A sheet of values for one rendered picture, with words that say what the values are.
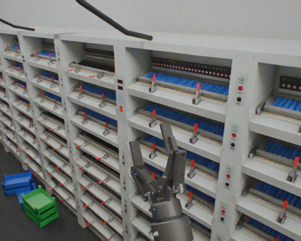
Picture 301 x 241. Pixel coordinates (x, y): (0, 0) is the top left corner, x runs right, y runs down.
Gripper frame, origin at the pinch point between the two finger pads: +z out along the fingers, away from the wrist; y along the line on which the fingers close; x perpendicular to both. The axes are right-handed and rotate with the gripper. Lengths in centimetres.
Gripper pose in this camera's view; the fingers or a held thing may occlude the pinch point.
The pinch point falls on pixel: (148, 137)
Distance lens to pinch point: 67.5
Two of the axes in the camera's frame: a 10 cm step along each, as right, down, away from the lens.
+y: 5.9, -3.7, -7.2
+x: -7.7, -0.1, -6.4
